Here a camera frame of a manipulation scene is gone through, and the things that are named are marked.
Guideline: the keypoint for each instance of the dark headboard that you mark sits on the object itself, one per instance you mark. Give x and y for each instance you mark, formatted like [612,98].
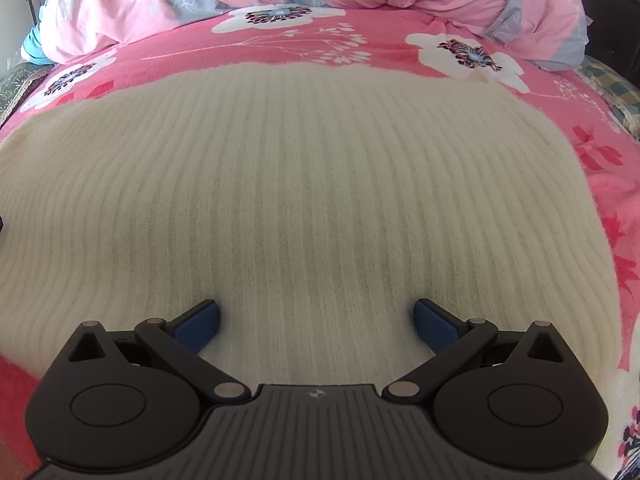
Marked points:
[610,10]

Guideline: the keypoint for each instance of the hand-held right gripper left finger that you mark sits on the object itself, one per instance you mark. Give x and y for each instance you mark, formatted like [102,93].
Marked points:
[197,326]

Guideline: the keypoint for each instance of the pink floral bed sheet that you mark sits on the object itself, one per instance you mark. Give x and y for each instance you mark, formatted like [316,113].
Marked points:
[400,40]

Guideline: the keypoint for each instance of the checked pillow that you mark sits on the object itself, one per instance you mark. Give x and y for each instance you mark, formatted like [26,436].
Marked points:
[615,90]

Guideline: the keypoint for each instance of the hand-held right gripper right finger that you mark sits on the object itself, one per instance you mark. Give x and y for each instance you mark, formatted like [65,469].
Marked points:
[436,325]

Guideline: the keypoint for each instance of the blue cloth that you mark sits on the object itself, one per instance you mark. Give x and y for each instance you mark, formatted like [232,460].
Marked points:
[37,47]

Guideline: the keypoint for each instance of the cream ribbed knit sweater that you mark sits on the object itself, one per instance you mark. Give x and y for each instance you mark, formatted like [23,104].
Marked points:
[310,200]

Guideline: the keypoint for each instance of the green patterned blanket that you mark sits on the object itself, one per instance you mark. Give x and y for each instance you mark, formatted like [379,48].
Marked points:
[17,90]

